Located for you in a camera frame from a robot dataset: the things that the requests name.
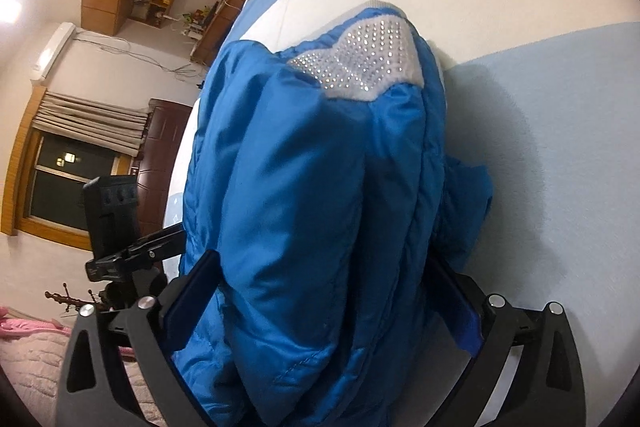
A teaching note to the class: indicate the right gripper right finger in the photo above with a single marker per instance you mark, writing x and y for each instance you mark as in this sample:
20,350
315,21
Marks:
524,368

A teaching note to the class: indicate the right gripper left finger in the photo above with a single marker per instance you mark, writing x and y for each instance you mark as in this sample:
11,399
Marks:
95,390

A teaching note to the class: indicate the blue puffer jacket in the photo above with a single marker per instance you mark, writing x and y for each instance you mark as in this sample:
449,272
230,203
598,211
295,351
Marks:
319,175

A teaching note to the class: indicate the pink floral quilt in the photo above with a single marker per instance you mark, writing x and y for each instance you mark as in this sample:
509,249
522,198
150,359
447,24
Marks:
32,354

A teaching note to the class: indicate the beige curtain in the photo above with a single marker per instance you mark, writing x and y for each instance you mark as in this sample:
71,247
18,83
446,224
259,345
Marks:
113,127

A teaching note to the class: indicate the white air conditioner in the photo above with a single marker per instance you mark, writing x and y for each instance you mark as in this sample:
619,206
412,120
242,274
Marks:
51,51

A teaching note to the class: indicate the window with wooden frame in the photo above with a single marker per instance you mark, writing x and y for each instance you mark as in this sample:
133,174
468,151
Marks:
42,194

